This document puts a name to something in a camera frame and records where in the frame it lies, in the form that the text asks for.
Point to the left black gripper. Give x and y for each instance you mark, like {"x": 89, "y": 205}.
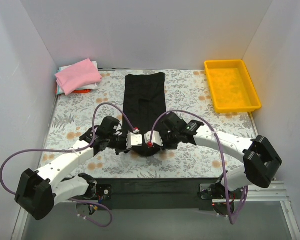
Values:
{"x": 123, "y": 144}

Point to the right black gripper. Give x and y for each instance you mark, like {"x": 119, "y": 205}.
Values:
{"x": 165, "y": 141}

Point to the black t-shirt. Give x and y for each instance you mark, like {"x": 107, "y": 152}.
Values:
{"x": 144, "y": 100}

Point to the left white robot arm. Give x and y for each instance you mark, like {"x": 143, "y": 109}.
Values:
{"x": 40, "y": 190}

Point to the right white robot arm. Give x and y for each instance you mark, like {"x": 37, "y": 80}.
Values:
{"x": 259, "y": 158}

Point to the floral patterned table mat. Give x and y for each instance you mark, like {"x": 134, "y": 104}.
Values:
{"x": 185, "y": 90}

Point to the orange folded t-shirt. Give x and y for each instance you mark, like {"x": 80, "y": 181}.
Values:
{"x": 80, "y": 91}

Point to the pink folded t-shirt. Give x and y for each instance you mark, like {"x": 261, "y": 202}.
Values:
{"x": 77, "y": 75}

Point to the yellow plastic tray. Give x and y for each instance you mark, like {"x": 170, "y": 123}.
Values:
{"x": 231, "y": 87}

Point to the teal folded t-shirt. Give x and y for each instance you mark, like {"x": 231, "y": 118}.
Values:
{"x": 57, "y": 85}

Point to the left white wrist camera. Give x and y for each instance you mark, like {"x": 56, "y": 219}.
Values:
{"x": 134, "y": 140}

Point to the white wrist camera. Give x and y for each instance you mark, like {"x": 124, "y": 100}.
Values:
{"x": 153, "y": 139}
{"x": 134, "y": 140}

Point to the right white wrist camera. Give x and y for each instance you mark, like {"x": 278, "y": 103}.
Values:
{"x": 153, "y": 139}

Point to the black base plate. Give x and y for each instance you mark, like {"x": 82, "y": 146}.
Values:
{"x": 157, "y": 193}

